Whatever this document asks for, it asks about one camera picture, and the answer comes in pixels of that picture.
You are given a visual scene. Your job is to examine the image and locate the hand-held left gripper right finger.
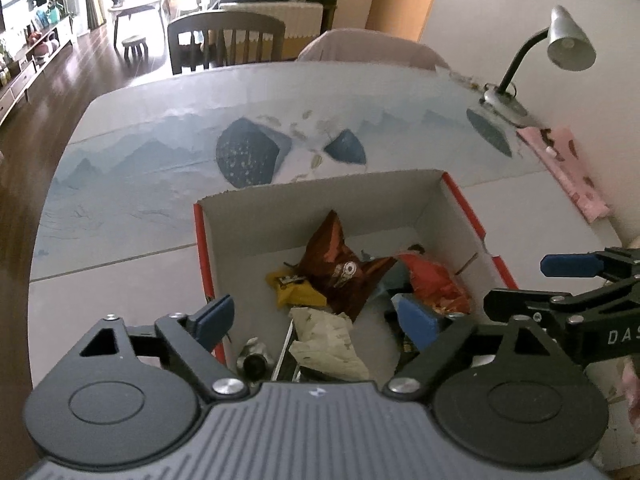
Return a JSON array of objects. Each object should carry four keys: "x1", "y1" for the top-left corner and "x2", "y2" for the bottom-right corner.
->
[{"x1": 382, "y1": 294, "x2": 581, "y2": 403}]

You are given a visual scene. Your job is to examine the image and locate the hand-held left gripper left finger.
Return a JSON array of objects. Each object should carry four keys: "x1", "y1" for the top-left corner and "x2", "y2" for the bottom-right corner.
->
[{"x1": 80, "y1": 294, "x2": 251, "y2": 403}]

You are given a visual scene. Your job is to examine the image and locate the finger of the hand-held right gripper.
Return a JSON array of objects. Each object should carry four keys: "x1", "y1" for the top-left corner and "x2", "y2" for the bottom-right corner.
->
[
  {"x1": 482, "y1": 280, "x2": 640, "y2": 331},
  {"x1": 540, "y1": 247, "x2": 640, "y2": 282}
]

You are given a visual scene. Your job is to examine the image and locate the long red snack packet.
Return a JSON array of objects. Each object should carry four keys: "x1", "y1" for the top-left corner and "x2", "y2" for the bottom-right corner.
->
[{"x1": 395, "y1": 252, "x2": 473, "y2": 317}]

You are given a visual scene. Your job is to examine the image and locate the orange yellow snack packet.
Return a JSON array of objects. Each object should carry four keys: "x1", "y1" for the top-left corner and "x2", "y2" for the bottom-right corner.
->
[{"x1": 265, "y1": 269, "x2": 328, "y2": 309}]

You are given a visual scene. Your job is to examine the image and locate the cream snack packet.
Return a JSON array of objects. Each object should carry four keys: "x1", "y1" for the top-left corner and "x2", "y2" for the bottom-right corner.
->
[{"x1": 288, "y1": 306, "x2": 372, "y2": 382}]

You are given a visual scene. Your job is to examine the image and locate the red brown snack packet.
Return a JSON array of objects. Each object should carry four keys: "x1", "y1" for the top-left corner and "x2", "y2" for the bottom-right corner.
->
[{"x1": 298, "y1": 209, "x2": 398, "y2": 323}]

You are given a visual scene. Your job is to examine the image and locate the white cardboard box red edges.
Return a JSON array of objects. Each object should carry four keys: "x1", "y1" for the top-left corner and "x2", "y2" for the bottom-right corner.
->
[{"x1": 192, "y1": 169, "x2": 521, "y2": 381}]

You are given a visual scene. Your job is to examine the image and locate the person's right hand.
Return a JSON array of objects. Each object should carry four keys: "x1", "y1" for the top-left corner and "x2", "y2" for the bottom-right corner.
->
[{"x1": 620, "y1": 360, "x2": 640, "y2": 433}]

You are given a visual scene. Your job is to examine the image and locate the pink patterned cloth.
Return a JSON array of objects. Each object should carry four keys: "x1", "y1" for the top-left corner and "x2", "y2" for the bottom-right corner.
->
[{"x1": 516, "y1": 126, "x2": 612, "y2": 222}]

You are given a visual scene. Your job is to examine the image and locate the mountain print table mat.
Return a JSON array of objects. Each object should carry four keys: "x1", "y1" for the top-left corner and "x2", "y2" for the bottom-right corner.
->
[{"x1": 30, "y1": 59, "x2": 573, "y2": 285}]

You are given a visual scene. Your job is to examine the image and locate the small printed packet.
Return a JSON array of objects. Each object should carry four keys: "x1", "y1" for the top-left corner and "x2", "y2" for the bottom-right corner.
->
[{"x1": 447, "y1": 66, "x2": 485, "y2": 92}]

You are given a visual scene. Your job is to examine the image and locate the silver desk lamp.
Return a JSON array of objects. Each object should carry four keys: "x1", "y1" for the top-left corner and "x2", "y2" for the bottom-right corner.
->
[{"x1": 479, "y1": 5, "x2": 598, "y2": 127}]

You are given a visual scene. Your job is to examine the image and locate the chair with pink cover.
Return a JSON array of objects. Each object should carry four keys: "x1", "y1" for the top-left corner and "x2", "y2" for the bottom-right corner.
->
[{"x1": 295, "y1": 28, "x2": 452, "y2": 72}]

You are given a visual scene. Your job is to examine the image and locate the small round stool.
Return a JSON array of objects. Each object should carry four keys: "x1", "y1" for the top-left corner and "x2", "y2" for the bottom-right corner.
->
[{"x1": 121, "y1": 35, "x2": 151, "y2": 63}]

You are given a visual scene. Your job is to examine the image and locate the dark wooden chair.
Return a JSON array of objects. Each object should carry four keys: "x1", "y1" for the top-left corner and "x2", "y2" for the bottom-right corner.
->
[{"x1": 167, "y1": 11, "x2": 287, "y2": 76}]

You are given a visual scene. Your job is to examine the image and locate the long wooden television cabinet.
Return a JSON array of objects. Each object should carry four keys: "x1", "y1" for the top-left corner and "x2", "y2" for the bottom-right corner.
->
[{"x1": 0, "y1": 15, "x2": 77, "y2": 126}]

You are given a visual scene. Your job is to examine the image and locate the sofa with cream cover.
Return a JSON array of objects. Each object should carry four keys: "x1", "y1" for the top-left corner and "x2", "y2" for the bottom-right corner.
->
[{"x1": 207, "y1": 0, "x2": 337, "y2": 61}]

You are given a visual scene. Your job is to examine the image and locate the white coffee table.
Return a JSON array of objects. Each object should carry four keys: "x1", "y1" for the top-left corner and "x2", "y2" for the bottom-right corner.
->
[{"x1": 107, "y1": 0, "x2": 168, "y2": 47}]

